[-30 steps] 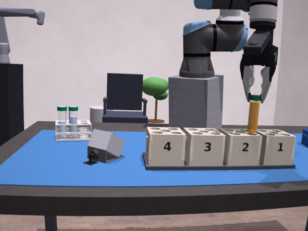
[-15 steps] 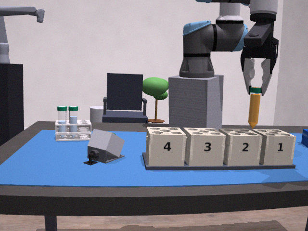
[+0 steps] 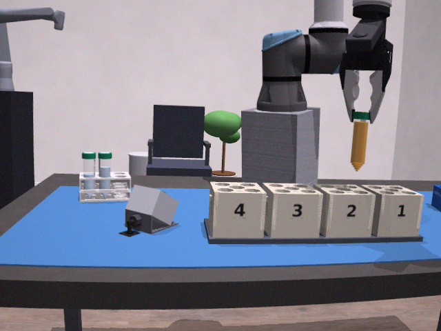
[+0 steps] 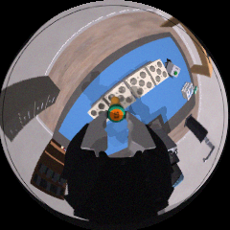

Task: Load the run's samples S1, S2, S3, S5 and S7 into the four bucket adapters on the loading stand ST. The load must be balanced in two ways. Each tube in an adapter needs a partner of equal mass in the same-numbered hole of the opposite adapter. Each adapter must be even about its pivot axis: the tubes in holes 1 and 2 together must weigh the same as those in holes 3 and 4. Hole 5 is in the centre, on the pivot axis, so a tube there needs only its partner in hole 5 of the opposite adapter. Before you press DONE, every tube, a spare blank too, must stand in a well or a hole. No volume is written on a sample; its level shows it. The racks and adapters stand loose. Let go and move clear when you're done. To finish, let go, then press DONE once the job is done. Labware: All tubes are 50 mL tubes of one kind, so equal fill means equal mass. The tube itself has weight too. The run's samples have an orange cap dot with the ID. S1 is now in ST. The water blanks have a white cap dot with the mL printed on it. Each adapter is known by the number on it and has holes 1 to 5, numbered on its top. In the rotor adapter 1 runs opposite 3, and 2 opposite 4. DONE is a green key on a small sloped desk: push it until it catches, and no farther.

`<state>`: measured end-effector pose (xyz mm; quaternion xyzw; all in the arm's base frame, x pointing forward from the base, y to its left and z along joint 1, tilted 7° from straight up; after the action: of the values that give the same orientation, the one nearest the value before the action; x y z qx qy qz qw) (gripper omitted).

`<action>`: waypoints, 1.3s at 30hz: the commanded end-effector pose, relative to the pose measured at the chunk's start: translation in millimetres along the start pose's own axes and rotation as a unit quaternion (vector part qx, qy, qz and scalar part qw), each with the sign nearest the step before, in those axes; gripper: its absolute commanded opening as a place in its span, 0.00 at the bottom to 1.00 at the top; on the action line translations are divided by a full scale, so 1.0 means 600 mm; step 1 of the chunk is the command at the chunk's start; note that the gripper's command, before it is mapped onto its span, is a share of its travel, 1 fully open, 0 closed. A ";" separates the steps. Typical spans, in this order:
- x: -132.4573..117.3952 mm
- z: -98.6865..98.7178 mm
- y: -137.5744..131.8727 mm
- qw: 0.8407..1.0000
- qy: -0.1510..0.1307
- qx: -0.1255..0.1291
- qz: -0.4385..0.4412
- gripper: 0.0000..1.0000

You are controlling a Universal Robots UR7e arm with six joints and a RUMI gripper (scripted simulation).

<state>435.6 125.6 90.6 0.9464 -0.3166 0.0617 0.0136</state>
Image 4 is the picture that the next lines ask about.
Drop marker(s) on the blue bench mat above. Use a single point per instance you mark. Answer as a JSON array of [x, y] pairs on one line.
[[165, 98]]

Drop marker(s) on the white tube rack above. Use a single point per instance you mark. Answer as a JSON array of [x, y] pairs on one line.
[[184, 93]]

